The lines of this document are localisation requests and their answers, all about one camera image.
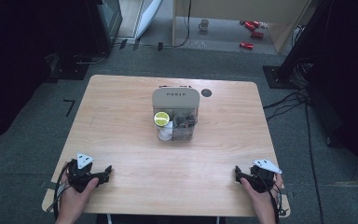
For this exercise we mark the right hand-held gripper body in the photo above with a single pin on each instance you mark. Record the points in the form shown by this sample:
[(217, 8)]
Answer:
[(262, 177)]

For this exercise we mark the black cabinet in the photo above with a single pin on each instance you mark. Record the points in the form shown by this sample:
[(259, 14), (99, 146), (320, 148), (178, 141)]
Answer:
[(104, 25)]

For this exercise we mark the red can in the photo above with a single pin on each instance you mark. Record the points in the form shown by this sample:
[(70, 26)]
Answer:
[(251, 25), (246, 45)]

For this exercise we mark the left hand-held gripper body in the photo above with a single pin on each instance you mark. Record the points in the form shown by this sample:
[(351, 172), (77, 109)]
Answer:
[(80, 179)]

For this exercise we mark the dark items in box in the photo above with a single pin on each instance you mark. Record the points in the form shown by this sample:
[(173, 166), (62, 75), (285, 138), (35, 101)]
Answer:
[(184, 121)]

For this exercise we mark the light wooden desk frame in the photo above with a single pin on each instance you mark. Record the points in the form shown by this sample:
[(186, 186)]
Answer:
[(230, 7)]

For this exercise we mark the round green lid jar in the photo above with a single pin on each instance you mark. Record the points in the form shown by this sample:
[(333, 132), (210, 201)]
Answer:
[(161, 118)]

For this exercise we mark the clear storage box beige lid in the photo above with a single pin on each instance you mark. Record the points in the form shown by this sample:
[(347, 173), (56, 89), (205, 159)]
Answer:
[(175, 101)]

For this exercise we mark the black stand base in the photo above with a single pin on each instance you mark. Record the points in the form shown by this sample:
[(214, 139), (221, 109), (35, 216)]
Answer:
[(70, 69), (275, 77)]

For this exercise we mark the person's right hand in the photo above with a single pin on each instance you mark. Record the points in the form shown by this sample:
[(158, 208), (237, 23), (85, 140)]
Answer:
[(262, 203)]

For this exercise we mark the white item in box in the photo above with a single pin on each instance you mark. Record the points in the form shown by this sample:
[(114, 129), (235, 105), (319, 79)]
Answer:
[(166, 132)]

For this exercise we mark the person's left hand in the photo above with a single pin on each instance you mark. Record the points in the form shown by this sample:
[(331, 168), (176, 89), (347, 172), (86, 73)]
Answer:
[(74, 199)]

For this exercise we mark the black round table grommet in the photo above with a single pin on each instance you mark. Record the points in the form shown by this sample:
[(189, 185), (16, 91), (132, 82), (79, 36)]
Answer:
[(206, 92)]

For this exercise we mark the dark curtain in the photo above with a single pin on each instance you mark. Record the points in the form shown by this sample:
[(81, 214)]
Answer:
[(348, 77), (12, 62)]

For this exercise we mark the white board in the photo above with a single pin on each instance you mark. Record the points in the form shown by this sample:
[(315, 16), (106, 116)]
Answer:
[(149, 17)]

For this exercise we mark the grey mug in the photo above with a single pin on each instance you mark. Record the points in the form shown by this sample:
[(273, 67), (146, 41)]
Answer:
[(204, 25)]

